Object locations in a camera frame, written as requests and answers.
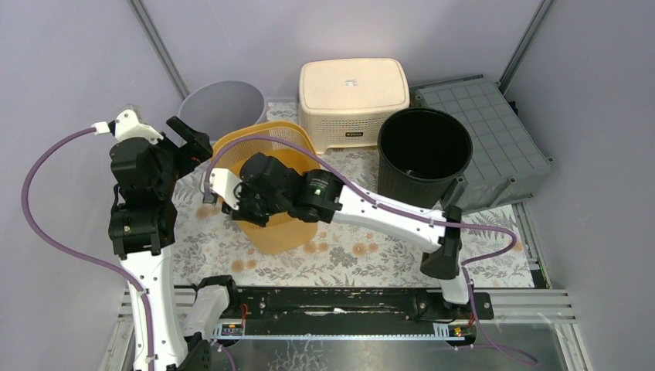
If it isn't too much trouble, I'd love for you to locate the grey round plastic bin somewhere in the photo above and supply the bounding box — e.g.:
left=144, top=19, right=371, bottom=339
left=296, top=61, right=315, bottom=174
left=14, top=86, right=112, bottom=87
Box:
left=178, top=80, right=267, bottom=141

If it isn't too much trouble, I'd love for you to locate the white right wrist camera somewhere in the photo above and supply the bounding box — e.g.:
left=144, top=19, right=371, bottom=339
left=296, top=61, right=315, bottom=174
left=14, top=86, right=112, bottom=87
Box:
left=201, top=168, right=241, bottom=210

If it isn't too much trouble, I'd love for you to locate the cream perforated plastic basket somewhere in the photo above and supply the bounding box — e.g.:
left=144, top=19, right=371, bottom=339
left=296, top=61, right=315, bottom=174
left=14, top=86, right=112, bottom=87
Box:
left=298, top=58, right=410, bottom=154

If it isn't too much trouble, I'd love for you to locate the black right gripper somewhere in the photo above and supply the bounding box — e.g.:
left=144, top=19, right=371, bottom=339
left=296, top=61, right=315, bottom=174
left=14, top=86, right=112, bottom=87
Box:
left=221, top=178, right=289, bottom=227

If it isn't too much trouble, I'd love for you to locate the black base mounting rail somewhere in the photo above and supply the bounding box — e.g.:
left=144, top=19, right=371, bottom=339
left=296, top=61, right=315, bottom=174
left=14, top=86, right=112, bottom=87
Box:
left=213, top=286, right=494, bottom=330

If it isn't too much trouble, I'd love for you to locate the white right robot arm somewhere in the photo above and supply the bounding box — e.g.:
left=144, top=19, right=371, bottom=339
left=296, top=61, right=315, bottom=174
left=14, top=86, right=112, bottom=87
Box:
left=209, top=152, right=474, bottom=318

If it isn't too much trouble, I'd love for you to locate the floral patterned table mat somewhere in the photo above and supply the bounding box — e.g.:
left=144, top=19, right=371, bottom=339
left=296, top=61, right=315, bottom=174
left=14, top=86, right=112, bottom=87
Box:
left=172, top=167, right=535, bottom=288

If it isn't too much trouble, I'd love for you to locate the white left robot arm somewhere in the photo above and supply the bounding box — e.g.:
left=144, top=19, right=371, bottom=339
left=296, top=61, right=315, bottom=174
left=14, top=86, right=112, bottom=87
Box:
left=107, top=108, right=212, bottom=370

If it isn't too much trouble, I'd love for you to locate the small circuit board right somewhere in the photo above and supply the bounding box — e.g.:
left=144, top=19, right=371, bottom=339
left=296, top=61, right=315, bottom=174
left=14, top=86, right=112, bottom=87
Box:
left=449, top=326, right=467, bottom=338

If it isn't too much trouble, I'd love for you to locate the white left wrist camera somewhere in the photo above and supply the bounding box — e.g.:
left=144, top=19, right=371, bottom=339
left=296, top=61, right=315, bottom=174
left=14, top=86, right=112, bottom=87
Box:
left=91, top=104, right=164, bottom=145

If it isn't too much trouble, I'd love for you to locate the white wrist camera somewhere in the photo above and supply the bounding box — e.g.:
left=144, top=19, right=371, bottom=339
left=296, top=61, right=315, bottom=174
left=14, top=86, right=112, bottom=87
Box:
left=91, top=104, right=164, bottom=145
left=201, top=168, right=241, bottom=210

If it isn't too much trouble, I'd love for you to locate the black round plastic bin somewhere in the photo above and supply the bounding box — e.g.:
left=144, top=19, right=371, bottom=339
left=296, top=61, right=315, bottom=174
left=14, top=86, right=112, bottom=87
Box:
left=377, top=107, right=473, bottom=207

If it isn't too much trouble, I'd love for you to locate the grey plastic storage bin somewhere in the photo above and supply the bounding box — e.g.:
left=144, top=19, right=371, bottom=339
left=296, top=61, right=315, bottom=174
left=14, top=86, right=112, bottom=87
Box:
left=410, top=75, right=553, bottom=213

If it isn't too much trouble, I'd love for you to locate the yellow bin with black liner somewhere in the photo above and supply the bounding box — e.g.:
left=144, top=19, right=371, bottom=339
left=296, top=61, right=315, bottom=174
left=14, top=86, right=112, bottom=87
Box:
left=213, top=121, right=321, bottom=254

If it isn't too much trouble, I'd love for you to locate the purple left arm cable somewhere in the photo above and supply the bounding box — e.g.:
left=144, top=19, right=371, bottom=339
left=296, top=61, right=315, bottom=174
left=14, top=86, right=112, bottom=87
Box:
left=20, top=127, right=157, bottom=371

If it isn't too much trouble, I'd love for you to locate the small circuit board left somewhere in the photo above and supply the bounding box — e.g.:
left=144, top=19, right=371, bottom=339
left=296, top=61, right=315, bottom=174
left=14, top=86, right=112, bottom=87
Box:
left=219, top=324, right=243, bottom=337

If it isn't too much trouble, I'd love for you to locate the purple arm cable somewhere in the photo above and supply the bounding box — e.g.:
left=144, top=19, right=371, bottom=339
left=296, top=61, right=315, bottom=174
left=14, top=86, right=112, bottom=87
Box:
left=20, top=127, right=157, bottom=371
left=202, top=135, right=541, bottom=367

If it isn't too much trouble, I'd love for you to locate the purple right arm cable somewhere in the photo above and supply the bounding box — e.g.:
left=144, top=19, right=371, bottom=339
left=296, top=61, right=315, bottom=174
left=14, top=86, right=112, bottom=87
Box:
left=202, top=135, right=541, bottom=367

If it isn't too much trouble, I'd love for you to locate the small circuit board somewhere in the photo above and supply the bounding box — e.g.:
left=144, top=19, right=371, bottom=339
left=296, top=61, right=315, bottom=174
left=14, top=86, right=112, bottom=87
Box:
left=219, top=324, right=243, bottom=337
left=449, top=326, right=467, bottom=338

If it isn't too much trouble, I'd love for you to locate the white slotted cable duct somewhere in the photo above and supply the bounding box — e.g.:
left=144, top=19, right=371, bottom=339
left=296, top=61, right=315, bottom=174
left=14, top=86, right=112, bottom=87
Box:
left=210, top=318, right=477, bottom=345

